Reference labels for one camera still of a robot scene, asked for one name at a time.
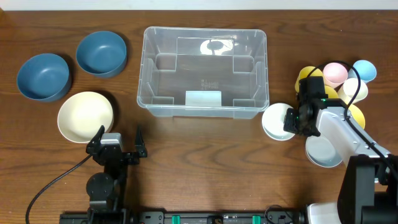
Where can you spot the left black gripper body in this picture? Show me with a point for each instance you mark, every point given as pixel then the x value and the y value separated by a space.
pixel 129 160

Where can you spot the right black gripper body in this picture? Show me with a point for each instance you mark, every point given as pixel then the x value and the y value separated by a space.
pixel 305 127

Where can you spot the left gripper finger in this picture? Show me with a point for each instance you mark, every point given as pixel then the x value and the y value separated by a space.
pixel 139 143
pixel 94 144

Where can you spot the white small bowl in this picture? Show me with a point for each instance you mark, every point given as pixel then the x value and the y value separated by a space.
pixel 273 122

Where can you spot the yellow cup front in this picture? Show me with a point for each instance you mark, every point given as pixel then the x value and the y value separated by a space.
pixel 330 92

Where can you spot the yellow cup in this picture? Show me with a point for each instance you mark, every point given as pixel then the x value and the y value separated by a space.
pixel 304 73
pixel 330 92

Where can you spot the light grey small bowl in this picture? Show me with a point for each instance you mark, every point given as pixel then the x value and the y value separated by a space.
pixel 321 152

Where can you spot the cream white cup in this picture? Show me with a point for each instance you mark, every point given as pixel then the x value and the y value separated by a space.
pixel 348 89

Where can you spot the pink cup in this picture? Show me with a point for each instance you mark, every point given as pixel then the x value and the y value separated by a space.
pixel 334 74

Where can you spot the yellow small bowl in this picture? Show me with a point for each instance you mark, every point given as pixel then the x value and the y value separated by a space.
pixel 358 116

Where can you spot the light blue cup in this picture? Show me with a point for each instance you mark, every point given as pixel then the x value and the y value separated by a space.
pixel 367 71

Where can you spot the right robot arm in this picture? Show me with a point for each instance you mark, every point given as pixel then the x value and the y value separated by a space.
pixel 368 193

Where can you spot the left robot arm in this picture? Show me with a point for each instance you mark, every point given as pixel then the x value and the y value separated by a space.
pixel 106 189

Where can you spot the clear plastic storage container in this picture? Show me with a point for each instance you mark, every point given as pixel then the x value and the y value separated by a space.
pixel 204 72

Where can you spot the cream bowl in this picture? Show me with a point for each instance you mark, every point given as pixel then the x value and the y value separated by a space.
pixel 81 116

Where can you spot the dark blue bowl left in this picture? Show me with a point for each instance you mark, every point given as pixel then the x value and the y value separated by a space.
pixel 44 77

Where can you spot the dark blue bowl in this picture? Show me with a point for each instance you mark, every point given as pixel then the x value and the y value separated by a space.
pixel 44 77
pixel 102 54

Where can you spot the dark blue bowl right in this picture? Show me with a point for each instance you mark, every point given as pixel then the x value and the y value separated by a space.
pixel 102 54

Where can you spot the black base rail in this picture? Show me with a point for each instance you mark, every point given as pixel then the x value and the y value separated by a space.
pixel 277 216

